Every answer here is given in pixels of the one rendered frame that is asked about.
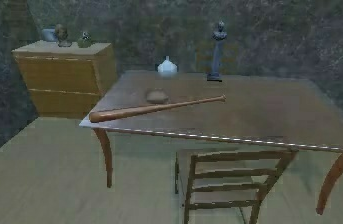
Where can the yellow wooden chest of drawers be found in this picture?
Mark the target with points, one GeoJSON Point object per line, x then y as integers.
{"type": "Point", "coordinates": [65, 80]}

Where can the brown wooden table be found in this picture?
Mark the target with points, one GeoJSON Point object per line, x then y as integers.
{"type": "Point", "coordinates": [265, 113]}

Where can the wooden baseball bat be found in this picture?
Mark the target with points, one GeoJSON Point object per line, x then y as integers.
{"type": "Point", "coordinates": [145, 109]}

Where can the green small ornament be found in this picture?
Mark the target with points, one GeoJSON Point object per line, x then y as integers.
{"type": "Point", "coordinates": [85, 40]}

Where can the grey bust on pedestal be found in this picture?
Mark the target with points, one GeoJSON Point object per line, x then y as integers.
{"type": "Point", "coordinates": [218, 50]}

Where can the brown head statue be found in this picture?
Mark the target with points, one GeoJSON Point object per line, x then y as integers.
{"type": "Point", "coordinates": [62, 35]}

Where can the white glass jug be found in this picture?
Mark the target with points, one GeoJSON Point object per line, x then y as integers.
{"type": "Point", "coordinates": [167, 67]}

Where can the wooden slatted chair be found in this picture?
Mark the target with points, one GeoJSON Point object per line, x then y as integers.
{"type": "Point", "coordinates": [232, 173]}

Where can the pale blue pot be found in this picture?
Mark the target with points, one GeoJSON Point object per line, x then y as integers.
{"type": "Point", "coordinates": [49, 34]}

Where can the brown round bowl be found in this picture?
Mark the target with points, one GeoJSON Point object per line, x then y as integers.
{"type": "Point", "coordinates": [157, 96]}

